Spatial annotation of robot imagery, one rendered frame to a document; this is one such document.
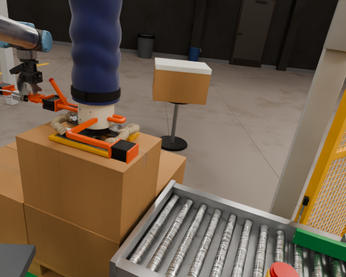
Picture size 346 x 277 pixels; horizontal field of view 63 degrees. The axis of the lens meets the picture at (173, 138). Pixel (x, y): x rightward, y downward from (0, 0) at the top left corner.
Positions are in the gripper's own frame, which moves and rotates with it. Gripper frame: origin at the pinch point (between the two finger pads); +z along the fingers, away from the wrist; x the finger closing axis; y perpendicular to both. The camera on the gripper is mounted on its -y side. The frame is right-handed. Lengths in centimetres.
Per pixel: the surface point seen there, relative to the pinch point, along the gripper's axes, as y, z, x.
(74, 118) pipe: 30.0, 4.5, -0.7
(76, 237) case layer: 44, 61, -19
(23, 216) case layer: 9, 63, -19
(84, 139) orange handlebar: 55, -1, -26
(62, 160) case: 37.9, 17.3, -18.8
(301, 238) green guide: 151, 47, 22
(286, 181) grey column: 145, 57, 95
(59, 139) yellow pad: 31.7, 10.9, -13.4
